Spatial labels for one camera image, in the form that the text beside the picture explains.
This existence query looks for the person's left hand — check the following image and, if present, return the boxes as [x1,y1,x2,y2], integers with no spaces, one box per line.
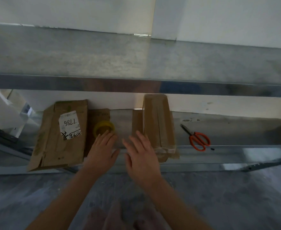
[85,130,121,171]

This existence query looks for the person's right hand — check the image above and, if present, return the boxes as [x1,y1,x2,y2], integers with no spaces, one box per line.
[122,130,164,188]

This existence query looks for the person's right forearm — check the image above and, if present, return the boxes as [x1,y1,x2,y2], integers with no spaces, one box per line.
[140,173,214,230]

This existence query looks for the person's left forearm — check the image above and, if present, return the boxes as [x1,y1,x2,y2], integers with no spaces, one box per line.
[25,163,107,230]

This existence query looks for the flat brown cardboard piece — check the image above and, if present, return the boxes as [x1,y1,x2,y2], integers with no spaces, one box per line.
[132,109,180,163]

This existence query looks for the tall taped cardboard box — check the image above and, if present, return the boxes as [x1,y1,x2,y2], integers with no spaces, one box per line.
[142,94,177,155]

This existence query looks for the yellow tape roll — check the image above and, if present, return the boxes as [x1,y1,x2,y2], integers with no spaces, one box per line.
[93,121,115,137]

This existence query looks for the small brown cardboard sheet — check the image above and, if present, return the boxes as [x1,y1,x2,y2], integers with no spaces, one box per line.
[84,108,119,158]

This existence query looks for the person's legs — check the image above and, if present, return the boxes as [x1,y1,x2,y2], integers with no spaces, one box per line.
[83,200,166,230]

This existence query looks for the grey metal shelving rack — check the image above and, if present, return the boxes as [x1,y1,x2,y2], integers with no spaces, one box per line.
[0,23,281,176]

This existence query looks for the flattened cardboard box white label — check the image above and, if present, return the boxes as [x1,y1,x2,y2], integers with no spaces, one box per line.
[27,100,89,172]

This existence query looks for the orange handled scissors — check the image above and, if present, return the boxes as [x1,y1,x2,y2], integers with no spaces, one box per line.
[180,124,211,152]

